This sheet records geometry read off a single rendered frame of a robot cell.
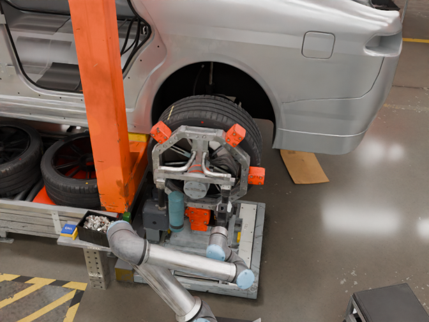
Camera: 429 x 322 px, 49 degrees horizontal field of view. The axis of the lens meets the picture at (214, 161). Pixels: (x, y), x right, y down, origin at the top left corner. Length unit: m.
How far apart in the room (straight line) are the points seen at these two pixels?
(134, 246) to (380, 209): 2.39
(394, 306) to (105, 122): 1.86
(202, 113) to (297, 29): 0.68
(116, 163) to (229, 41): 0.92
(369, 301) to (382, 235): 0.98
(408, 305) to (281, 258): 0.91
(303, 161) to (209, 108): 1.79
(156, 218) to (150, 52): 1.05
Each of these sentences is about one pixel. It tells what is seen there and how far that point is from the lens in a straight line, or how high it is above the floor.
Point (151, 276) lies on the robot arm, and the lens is 2.23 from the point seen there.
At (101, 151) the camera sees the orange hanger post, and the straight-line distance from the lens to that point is 2.66.
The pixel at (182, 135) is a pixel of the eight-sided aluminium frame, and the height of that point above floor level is 1.10.
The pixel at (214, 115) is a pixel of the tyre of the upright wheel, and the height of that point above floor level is 1.17.
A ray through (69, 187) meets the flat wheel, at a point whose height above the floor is 0.50.
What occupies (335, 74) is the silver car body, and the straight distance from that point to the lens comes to 2.80.
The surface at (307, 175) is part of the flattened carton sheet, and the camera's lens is 4.08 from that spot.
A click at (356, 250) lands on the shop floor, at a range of 3.58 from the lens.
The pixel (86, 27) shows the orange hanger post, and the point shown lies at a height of 1.68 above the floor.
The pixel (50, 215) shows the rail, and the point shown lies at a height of 0.33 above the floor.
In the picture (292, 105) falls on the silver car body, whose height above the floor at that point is 1.08.
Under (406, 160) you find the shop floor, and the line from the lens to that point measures 4.56.
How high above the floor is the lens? 2.54
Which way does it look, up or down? 38 degrees down
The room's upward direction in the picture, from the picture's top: 2 degrees clockwise
